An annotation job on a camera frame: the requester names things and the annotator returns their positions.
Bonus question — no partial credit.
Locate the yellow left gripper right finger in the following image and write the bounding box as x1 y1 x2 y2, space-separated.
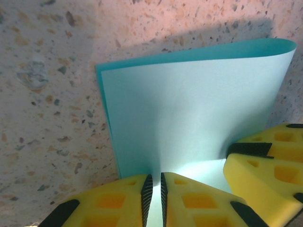
160 172 268 227

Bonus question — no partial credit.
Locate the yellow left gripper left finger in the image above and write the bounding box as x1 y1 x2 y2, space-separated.
39 174 154 227

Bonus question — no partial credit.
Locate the light blue square paper sheet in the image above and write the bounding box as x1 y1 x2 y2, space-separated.
94 37 298 227

